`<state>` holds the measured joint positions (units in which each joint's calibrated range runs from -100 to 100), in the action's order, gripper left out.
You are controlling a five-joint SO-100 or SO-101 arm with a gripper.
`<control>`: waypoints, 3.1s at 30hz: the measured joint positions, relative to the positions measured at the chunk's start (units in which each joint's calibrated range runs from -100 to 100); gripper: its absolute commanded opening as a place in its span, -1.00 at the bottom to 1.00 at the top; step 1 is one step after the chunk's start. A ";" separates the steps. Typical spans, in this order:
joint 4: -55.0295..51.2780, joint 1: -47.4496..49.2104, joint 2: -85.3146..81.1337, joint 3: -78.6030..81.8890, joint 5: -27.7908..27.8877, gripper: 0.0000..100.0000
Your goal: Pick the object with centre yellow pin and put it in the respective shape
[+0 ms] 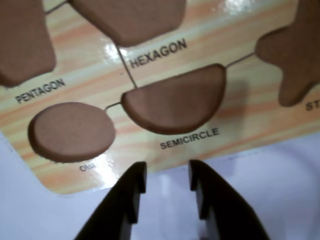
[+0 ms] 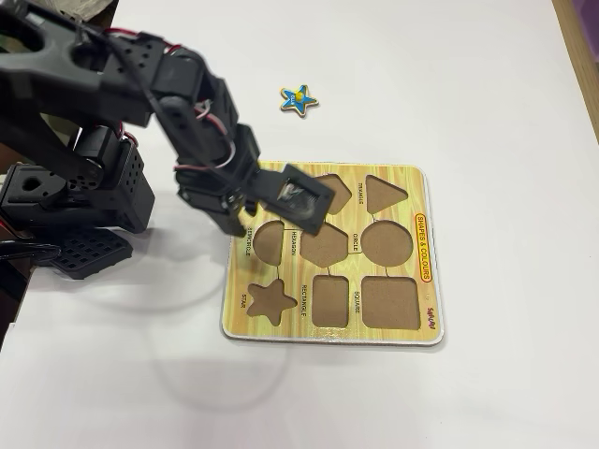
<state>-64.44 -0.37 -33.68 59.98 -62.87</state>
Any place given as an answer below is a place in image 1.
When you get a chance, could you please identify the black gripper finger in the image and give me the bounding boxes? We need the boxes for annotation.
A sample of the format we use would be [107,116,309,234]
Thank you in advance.
[73,161,147,240]
[188,159,273,240]

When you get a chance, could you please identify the wooden shape puzzle board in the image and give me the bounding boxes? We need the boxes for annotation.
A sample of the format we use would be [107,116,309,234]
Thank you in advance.
[0,0,320,199]

